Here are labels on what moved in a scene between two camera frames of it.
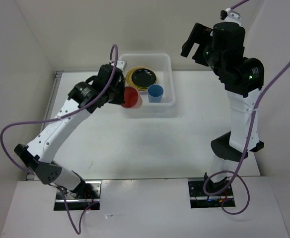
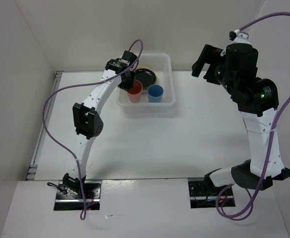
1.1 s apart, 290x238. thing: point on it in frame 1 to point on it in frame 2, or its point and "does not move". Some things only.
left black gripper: [121, 99] to [127, 87]
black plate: [143, 78] does not move
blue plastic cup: [155, 93] does not move
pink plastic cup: [132, 98] to [134, 93]
